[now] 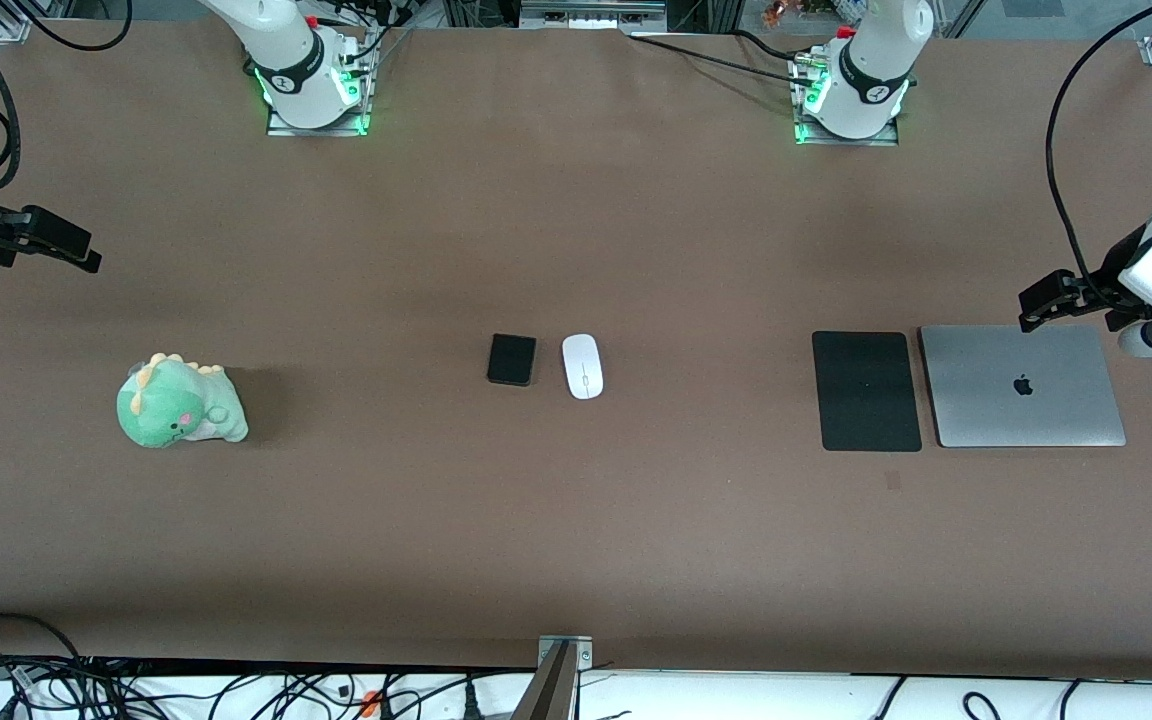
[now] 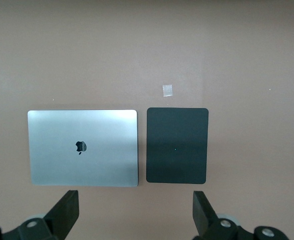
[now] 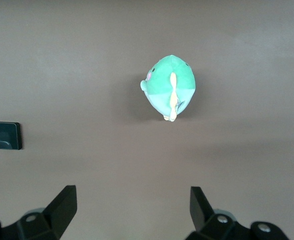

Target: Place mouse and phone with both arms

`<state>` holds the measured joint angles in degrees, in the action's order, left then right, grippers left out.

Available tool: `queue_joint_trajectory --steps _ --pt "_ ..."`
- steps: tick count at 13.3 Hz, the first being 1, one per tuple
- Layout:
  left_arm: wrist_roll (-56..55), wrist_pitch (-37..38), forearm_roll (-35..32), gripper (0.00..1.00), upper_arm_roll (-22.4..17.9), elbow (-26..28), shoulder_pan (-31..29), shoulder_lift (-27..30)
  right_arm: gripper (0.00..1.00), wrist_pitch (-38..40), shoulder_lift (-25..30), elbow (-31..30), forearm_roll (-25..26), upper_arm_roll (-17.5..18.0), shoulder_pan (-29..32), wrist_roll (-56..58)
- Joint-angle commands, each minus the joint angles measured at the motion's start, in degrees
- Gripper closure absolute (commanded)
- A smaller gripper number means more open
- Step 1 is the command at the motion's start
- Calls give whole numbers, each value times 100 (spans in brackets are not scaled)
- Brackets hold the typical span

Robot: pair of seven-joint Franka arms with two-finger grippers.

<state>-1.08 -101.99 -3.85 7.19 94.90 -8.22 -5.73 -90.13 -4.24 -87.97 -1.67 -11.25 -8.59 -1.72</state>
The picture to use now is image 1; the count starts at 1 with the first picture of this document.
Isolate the white computer mouse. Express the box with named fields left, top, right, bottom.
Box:
left=562, top=333, right=605, bottom=401

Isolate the black phone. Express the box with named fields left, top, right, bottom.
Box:
left=486, top=333, right=539, bottom=388

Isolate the black mouse pad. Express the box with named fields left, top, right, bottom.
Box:
left=812, top=331, right=923, bottom=453

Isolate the silver laptop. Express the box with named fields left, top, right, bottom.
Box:
left=919, top=324, right=1128, bottom=449

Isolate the green dinosaur plush toy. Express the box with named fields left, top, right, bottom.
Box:
left=116, top=352, right=250, bottom=449

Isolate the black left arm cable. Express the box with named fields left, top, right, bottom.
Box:
left=1045, top=0, right=1152, bottom=301

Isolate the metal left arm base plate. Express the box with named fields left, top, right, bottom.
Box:
left=794, top=118, right=900, bottom=148

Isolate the black cable on table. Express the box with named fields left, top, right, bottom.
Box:
left=626, top=33, right=822, bottom=87

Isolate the metal rail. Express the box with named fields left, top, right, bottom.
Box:
left=519, top=0, right=668, bottom=31

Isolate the aluminium profile bracket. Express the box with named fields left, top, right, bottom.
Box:
left=514, top=635, right=594, bottom=720

